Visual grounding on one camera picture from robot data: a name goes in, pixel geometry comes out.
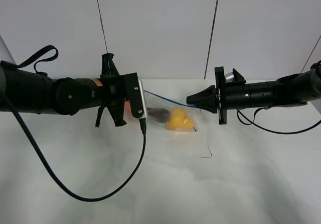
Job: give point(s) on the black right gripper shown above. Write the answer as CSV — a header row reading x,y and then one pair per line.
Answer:
x,y
228,94

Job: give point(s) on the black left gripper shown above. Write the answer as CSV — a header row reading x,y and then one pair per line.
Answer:
x,y
114,88

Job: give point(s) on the clear zip bag blue zipper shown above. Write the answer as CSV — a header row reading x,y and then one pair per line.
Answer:
x,y
156,100

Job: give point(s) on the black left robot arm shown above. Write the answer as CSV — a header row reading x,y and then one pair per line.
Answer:
x,y
37,93

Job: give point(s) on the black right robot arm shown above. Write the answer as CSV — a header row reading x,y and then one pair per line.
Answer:
x,y
288,91

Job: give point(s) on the orange round fruit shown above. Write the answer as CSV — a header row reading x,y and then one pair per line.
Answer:
x,y
127,108

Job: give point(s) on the yellow pear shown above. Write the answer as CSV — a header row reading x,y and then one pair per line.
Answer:
x,y
186,124

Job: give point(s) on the yellow lemon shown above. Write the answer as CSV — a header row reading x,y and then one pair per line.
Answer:
x,y
175,114

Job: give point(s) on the dark purple eggplant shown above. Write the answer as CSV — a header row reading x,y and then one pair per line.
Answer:
x,y
161,115

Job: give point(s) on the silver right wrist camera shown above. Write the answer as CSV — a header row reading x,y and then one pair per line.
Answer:
x,y
229,77

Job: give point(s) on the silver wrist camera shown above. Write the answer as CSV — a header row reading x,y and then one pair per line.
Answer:
x,y
229,77
136,98

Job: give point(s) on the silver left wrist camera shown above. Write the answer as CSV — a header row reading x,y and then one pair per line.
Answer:
x,y
136,98

